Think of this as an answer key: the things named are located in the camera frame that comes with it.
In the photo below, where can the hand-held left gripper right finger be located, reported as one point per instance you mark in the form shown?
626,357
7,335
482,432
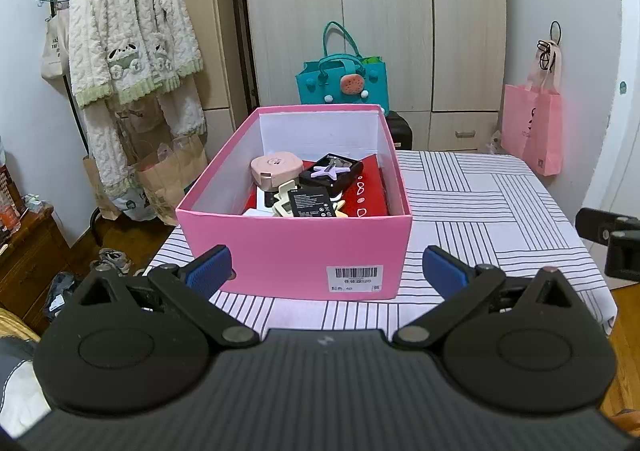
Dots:
445,271

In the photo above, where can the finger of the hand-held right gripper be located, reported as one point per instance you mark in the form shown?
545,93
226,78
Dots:
600,226

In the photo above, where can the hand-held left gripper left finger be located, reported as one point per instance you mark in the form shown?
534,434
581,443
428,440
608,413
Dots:
210,271

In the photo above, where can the pink cardboard box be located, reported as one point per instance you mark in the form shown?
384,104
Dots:
300,251

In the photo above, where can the pink rounded square container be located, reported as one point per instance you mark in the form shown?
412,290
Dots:
275,171

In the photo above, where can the black battery pack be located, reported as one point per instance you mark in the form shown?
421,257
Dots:
311,201

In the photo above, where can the purple starfish toy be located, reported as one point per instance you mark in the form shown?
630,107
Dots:
330,171

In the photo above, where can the striped tablecloth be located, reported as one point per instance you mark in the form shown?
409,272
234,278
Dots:
475,211

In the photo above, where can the large brown paper bag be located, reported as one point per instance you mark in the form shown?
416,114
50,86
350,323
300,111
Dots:
175,176

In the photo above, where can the white bag with green print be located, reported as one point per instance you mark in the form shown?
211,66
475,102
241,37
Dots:
132,198

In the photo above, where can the red flat box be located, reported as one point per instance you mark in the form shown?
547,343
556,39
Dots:
367,191

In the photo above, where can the pink tote bag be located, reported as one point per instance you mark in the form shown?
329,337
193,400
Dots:
532,131

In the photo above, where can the black plastic tray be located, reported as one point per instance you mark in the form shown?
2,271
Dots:
310,178

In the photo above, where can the black suitcase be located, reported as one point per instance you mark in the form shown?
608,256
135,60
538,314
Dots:
400,131

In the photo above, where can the wooden cabinet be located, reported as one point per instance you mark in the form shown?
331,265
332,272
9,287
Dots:
30,271

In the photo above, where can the teal felt handbag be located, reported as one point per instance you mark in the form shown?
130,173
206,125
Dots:
345,81

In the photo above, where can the printed blanket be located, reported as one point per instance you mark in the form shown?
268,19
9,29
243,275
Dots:
17,371

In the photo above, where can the cream fleece robe green trim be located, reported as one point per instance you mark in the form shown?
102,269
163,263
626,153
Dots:
135,56

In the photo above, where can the black clothes rack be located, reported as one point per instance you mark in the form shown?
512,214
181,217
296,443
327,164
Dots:
60,81

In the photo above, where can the beige wardrobe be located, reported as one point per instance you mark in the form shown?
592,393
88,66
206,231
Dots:
390,31

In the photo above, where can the beige canvas tote bag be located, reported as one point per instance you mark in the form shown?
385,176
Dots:
54,46

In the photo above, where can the wall calendar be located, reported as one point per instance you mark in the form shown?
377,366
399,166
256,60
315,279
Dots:
11,181

